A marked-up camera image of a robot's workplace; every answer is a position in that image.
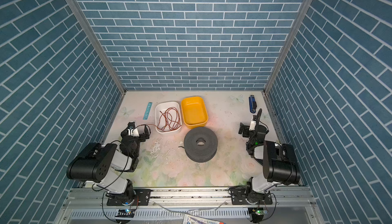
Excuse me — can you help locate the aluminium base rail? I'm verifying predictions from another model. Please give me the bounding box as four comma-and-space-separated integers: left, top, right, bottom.
55, 186, 323, 224

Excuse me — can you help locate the grey cable spool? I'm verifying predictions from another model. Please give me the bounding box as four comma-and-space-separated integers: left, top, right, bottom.
184, 127, 218, 163

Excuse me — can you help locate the green circuit board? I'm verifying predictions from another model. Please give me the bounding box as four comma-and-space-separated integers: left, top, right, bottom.
115, 209, 136, 219
248, 208, 268, 224

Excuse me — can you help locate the red cable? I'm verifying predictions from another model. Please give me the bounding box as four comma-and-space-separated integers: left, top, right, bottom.
146, 107, 182, 132

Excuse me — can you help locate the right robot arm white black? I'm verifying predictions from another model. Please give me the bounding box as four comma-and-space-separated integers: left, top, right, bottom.
238, 123, 301, 204

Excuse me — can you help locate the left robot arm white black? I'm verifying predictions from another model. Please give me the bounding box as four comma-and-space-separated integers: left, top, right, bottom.
66, 123, 151, 206

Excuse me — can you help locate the blue stapler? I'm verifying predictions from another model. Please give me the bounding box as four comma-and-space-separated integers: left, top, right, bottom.
249, 95, 257, 114

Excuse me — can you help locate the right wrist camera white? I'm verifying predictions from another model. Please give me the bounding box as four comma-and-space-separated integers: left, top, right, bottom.
249, 115, 257, 131

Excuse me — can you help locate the yellow plastic tray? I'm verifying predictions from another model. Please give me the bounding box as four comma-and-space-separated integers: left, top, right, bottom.
181, 96, 208, 129

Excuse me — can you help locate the left green circuit board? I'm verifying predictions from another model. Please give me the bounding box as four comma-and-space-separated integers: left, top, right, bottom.
115, 209, 136, 219

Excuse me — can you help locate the printed paper sheet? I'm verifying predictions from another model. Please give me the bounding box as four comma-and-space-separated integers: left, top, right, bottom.
182, 214, 225, 224

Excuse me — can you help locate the white plastic tray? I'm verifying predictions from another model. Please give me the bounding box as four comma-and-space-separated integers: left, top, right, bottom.
155, 101, 182, 135

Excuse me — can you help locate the right green circuit board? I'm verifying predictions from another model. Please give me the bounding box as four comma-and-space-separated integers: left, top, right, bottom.
248, 208, 268, 224

